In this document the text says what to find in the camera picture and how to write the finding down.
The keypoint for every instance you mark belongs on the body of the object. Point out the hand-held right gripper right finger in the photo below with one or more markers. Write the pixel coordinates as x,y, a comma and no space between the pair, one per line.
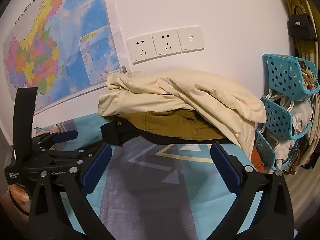
225,168

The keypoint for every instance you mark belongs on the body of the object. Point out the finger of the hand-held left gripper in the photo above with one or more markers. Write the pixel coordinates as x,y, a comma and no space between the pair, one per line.
67,155
63,135

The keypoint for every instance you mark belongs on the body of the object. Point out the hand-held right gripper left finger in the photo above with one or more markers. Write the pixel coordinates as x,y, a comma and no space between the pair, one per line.
97,172

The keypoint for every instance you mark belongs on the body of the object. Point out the cream jacket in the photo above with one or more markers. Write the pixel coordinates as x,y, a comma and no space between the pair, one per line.
200,92

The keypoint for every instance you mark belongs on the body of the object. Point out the beige hanging clothes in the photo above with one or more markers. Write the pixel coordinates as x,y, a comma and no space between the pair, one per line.
310,145

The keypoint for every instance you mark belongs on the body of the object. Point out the person's left hand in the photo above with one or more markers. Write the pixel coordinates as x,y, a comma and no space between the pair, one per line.
18,195

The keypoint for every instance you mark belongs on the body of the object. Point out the orange cloth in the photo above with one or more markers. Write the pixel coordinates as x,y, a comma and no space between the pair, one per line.
257,160

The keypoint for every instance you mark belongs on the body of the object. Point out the black garment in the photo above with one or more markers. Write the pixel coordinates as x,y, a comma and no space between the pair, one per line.
112,132

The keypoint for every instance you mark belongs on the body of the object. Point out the blue perforated hanging basket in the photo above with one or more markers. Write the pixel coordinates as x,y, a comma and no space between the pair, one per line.
282,75
265,150
277,117

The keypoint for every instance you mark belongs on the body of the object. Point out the olive green garment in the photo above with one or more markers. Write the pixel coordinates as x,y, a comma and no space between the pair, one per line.
162,122

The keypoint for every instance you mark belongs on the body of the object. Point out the white crumpled cloth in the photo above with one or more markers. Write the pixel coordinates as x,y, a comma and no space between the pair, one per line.
300,116

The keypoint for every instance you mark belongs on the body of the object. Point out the brown cloth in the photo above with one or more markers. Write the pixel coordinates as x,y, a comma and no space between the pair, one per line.
308,76

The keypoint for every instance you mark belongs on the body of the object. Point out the black handbag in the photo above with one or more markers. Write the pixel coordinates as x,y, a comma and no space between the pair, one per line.
300,26

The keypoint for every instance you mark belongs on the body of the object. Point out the colourful wall map poster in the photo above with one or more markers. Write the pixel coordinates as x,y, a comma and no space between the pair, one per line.
62,42

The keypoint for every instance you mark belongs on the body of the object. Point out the white wall socket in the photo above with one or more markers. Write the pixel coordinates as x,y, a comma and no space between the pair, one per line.
141,48
166,43

